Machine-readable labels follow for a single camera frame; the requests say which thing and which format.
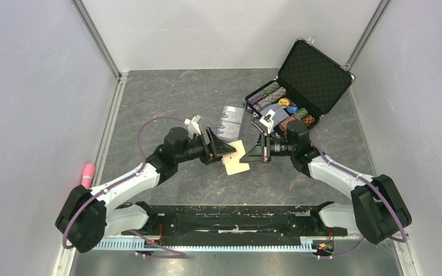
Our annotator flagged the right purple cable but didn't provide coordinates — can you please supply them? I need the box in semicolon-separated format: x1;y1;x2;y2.
308;137;409;260

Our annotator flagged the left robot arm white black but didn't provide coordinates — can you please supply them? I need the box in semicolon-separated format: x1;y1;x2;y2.
55;127;237;253

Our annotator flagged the white toothed cable rail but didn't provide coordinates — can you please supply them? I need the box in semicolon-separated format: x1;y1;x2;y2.
93;237;316;253

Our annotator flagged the clear sleeve with credit cards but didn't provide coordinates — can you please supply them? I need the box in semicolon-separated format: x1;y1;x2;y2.
216;98;245;141

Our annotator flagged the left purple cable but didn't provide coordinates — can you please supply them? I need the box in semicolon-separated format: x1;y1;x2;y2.
61;116;191;250

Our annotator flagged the purple green poker chip row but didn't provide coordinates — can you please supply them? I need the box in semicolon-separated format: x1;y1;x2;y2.
247;82;280;105

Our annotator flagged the pink cylindrical object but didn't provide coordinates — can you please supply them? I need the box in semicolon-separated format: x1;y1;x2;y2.
81;163;96;189

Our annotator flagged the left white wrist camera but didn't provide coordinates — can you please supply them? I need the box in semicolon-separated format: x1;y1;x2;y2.
184;115;202;136

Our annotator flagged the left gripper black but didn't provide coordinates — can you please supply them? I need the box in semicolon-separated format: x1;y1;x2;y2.
175;126;235;166

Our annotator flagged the blue playing card deck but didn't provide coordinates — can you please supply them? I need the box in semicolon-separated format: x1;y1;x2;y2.
260;103;289;126

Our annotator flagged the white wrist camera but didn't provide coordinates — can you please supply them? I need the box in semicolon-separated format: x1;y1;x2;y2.
184;115;202;136
257;113;275;135

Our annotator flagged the yellow dealer button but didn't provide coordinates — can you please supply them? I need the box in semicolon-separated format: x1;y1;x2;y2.
278;98;291;108

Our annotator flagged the black poker chip case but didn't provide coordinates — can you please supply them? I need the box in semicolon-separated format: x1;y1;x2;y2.
243;39;355;136

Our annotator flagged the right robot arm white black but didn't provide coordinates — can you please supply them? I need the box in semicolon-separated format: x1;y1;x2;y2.
240;120;412;244

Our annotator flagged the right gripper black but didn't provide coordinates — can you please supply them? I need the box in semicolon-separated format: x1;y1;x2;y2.
240;132;296;163

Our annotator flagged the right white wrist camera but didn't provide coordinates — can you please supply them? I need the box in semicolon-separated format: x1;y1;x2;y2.
257;113;275;135

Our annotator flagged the pink brown poker chip row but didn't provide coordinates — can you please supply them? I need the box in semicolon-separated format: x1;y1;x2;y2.
253;87;287;112

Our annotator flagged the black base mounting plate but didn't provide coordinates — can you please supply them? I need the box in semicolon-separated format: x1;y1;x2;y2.
134;201;348;247

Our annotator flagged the purple cable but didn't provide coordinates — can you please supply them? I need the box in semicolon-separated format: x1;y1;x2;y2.
308;137;409;260
61;116;191;250

